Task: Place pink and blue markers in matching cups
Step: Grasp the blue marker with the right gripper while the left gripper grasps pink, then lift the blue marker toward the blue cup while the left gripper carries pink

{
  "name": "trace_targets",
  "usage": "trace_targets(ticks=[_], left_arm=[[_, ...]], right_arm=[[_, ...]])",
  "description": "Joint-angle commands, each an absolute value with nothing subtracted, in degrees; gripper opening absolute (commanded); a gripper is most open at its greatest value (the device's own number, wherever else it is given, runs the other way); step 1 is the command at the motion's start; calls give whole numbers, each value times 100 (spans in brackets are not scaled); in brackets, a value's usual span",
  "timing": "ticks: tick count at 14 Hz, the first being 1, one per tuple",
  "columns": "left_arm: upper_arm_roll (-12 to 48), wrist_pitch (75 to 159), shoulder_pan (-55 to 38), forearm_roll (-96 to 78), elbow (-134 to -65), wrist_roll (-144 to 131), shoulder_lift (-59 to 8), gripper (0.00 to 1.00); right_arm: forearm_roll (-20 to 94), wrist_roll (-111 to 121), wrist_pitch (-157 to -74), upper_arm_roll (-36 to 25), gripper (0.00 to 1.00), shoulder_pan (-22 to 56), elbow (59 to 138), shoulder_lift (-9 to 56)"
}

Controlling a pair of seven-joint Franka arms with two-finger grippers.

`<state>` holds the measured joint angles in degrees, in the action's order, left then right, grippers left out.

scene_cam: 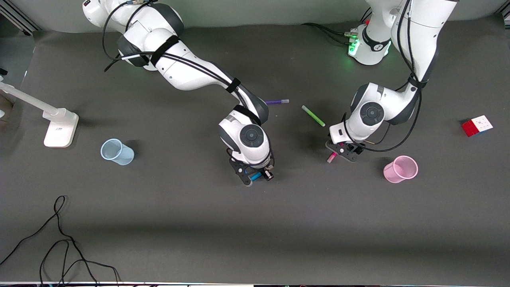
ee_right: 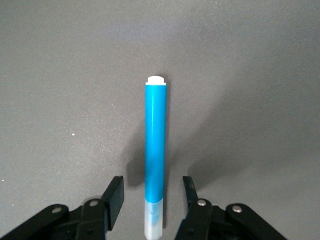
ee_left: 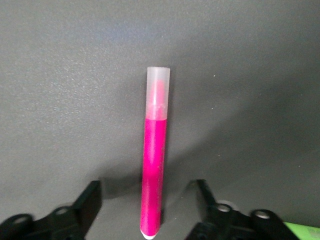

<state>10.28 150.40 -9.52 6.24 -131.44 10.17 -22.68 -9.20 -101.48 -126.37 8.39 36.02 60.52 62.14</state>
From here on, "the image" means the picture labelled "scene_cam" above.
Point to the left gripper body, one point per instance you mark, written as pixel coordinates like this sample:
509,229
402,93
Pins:
358,148

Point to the pink marker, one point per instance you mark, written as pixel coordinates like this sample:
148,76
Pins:
331,158

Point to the blue marker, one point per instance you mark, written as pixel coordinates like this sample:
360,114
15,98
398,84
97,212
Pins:
255,176

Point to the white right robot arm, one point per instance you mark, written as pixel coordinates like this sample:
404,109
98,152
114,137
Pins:
191,71

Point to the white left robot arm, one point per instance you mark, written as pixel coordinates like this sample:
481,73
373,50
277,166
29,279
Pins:
418,28

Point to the green marker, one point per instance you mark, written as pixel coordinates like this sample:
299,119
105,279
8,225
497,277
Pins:
313,116

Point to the pink plastic cup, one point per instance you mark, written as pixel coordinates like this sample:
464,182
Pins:
400,169

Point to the purple marker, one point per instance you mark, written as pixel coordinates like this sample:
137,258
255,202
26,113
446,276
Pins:
279,102

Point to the translucent blue plastic cup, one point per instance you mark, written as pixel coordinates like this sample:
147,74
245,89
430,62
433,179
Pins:
117,152

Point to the red white puzzle cube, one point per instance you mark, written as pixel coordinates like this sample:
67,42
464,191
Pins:
477,126

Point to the white stand with flat base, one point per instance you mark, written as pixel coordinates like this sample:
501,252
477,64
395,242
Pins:
59,129

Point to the aluminium frame rail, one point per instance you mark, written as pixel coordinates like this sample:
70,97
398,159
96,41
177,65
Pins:
18,16

